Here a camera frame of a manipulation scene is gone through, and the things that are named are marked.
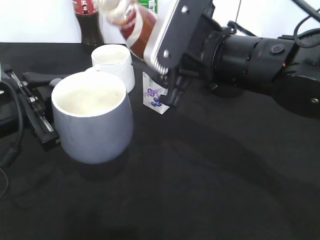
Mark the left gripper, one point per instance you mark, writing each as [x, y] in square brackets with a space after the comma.
[33, 105]

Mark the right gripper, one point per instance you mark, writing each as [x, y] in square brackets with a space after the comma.
[170, 39]

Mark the grey mug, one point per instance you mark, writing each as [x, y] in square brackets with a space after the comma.
[92, 116]

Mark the brown Nescafe coffee bottle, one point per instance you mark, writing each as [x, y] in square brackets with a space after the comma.
[135, 22]

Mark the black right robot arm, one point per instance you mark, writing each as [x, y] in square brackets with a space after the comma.
[286, 68]

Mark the white mug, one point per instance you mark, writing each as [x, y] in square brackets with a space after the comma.
[112, 63]

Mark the green sprite bottle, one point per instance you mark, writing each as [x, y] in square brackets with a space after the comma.
[152, 5]

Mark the white purple drink carton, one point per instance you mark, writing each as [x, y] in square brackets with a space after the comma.
[151, 95]

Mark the cola bottle red label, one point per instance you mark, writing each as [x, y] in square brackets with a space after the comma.
[88, 20]

